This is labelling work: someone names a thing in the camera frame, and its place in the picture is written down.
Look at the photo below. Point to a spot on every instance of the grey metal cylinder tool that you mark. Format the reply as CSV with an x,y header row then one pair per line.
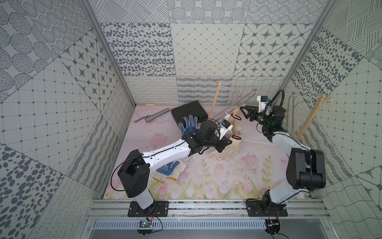
x,y
151,117

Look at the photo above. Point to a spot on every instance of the blue dotted glove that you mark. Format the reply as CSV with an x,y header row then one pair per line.
x,y
191,125
170,171

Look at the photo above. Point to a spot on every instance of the wooden drying rack frame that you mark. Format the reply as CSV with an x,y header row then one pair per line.
x,y
240,102

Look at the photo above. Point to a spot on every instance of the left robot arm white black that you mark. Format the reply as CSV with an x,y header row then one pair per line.
x,y
134,172

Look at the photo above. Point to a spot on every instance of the small black module right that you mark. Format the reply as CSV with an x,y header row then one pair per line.
x,y
272,227

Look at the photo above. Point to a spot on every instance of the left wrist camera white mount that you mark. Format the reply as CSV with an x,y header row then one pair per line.
x,y
225,129

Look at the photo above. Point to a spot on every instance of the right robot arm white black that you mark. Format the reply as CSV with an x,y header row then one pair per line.
x,y
305,169

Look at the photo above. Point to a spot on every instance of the blue dotted glove far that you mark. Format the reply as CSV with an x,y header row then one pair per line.
x,y
191,125

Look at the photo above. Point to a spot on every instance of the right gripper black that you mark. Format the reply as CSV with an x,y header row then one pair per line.
x,y
253,113

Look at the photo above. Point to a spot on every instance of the small circuit board left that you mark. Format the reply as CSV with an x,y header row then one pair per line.
x,y
144,228

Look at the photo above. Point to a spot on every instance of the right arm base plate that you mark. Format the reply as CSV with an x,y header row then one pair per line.
x,y
256,208

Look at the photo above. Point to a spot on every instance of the blue dotted glove near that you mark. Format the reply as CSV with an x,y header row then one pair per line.
x,y
170,171

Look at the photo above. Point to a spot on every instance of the grey clip hanger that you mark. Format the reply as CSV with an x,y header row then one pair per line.
x,y
247,103

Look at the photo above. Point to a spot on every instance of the white clothes peg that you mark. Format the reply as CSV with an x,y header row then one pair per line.
x,y
227,116

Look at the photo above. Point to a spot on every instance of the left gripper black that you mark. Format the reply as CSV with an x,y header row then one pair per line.
x,y
221,143

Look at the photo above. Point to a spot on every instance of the beige knit gloves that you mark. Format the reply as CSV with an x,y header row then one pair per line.
x,y
229,152

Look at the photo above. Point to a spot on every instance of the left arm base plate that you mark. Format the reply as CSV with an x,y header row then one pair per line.
x,y
157,209

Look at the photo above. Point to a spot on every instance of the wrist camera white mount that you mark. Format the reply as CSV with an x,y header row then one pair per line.
x,y
263,102
225,129

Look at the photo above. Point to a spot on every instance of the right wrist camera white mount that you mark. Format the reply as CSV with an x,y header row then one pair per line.
x,y
263,102

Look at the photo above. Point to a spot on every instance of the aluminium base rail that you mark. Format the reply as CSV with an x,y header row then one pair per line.
x,y
209,209

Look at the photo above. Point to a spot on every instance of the black flat pad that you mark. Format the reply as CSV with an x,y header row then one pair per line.
x,y
193,108

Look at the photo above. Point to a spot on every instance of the orange clothes peg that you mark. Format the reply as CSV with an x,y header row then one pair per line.
x,y
235,111

